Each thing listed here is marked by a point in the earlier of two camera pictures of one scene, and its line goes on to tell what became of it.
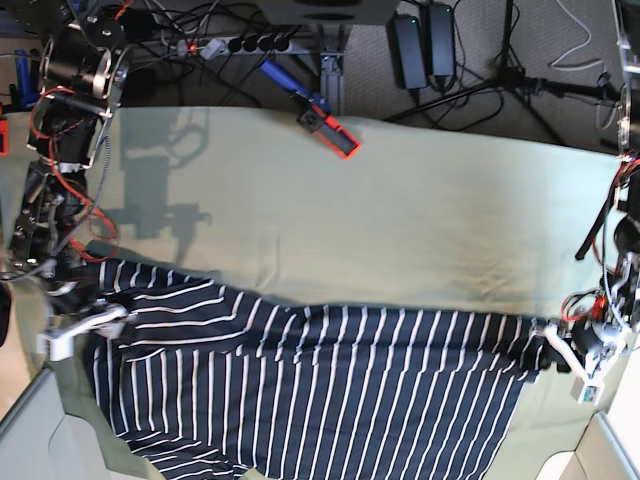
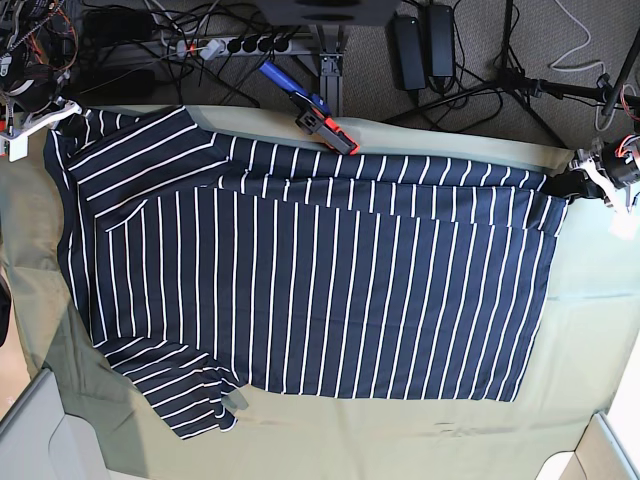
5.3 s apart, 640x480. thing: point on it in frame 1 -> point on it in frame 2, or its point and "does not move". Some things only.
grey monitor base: [328, 12] does not move
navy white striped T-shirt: [277, 390] -> [209, 263]
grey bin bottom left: [39, 440] does not move
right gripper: [609, 339] -> [619, 159]
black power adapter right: [441, 40] does not move
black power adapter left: [406, 35] does not move
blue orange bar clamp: [317, 115] does not move
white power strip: [215, 48] does not move
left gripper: [86, 309] -> [36, 90]
